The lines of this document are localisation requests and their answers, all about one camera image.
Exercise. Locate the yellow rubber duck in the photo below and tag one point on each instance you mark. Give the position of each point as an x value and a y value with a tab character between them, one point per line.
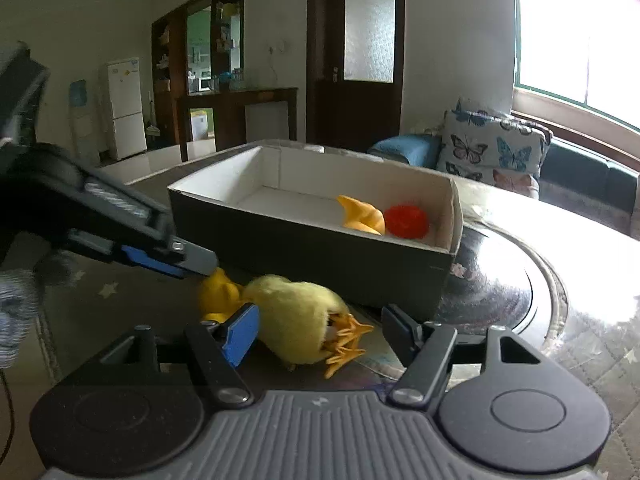
220	295

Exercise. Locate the person's left forearm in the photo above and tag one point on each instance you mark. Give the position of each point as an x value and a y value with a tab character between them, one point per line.
15	310

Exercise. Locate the red plastic toy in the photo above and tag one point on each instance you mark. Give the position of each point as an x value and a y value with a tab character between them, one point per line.
407	220

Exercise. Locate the blue cushion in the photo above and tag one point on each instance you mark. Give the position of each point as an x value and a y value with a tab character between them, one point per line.
405	150

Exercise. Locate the white refrigerator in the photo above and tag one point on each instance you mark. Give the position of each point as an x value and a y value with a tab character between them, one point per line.
125	110

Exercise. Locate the white water dispenser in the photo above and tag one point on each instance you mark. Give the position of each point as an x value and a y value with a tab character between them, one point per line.
85	130

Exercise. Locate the dark wooden door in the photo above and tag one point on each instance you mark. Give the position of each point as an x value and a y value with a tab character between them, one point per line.
325	110

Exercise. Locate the window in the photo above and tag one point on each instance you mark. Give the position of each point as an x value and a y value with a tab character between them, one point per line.
575	25

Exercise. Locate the butterfly print pillow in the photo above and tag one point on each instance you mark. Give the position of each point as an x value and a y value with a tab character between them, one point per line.
490	155

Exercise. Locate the grey cardboard box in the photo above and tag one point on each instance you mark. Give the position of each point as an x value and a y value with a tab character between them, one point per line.
300	255

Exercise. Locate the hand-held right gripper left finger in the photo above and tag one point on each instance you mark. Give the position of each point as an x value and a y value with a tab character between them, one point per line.
242	332

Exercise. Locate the dark wooden shelf cabinet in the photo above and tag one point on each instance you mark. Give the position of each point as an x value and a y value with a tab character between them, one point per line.
172	60

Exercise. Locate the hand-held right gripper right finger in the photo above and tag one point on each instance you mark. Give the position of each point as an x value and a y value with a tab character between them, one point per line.
397	330

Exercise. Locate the round black glass hotplate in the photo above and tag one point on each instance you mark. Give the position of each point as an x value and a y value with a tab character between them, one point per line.
490	280

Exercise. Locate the yellow plush chick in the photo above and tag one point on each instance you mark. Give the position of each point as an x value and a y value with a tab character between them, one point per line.
295	320

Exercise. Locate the white microwave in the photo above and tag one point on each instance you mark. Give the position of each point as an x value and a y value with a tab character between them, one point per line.
205	84

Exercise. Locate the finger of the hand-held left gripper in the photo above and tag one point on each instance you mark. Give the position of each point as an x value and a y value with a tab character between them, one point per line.
150	259

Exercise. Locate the white storage bin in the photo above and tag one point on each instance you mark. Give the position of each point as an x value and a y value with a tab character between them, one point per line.
200	125

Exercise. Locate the dark wooden console table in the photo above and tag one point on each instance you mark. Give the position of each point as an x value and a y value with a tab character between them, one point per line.
235	97

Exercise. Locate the orange toy animal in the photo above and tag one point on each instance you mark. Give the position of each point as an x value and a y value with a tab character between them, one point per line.
360	217

